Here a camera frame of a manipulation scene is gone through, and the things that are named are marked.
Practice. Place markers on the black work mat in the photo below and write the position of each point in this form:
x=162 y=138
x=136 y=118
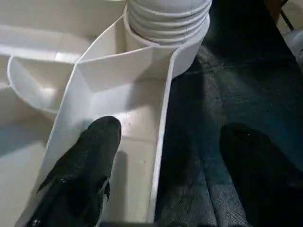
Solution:
x=213 y=118

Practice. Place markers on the white plastic table top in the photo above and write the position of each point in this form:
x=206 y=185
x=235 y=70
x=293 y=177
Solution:
x=118 y=94

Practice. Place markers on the white plastic table leg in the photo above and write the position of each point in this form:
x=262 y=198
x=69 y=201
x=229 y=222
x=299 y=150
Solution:
x=168 y=19

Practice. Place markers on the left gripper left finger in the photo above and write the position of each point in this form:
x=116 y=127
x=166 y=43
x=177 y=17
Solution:
x=78 y=175

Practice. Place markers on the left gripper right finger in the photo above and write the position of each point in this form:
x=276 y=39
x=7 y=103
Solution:
x=265 y=179

